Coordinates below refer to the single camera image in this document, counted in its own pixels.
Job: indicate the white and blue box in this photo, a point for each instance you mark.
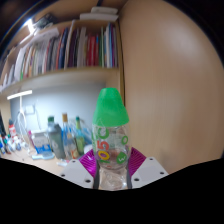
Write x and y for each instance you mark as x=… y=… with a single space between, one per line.
x=41 y=142

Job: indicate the light blue hair brush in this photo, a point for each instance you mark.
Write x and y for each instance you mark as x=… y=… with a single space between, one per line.
x=46 y=155

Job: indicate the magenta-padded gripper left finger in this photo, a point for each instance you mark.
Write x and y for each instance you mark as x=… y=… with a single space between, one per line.
x=75 y=173

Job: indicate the white wall socket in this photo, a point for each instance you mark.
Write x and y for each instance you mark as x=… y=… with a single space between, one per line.
x=29 y=110

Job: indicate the white light bar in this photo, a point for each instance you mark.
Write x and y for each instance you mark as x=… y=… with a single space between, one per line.
x=20 y=94

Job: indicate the clear bottle with green cap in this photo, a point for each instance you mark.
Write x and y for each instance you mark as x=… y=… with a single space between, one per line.
x=110 y=110

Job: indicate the glass bottle with green cap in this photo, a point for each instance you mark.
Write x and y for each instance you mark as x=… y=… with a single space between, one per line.
x=80 y=140

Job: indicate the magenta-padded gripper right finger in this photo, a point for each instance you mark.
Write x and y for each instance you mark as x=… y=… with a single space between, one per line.
x=150 y=170

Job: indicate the wooden shelf unit with books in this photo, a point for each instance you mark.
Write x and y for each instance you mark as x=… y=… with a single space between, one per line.
x=66 y=76

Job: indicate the red and white canister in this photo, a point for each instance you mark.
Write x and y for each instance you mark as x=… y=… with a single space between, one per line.
x=12 y=128

